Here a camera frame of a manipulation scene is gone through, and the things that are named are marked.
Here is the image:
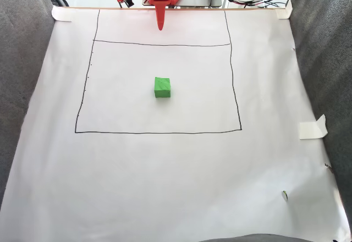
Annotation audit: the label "green foam block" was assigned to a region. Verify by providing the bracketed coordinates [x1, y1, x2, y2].
[153, 76, 172, 99]

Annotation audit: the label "white tape piece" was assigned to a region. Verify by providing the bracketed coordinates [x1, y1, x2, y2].
[275, 0, 293, 20]
[299, 114, 329, 140]
[51, 5, 73, 23]

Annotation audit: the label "white paper sheet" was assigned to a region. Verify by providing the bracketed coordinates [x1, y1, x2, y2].
[0, 7, 352, 242]

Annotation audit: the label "red and black cables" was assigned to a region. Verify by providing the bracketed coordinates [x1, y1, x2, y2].
[221, 0, 287, 9]

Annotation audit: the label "grey felt wall panel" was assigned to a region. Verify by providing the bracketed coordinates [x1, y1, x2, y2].
[0, 0, 56, 208]
[288, 0, 352, 228]

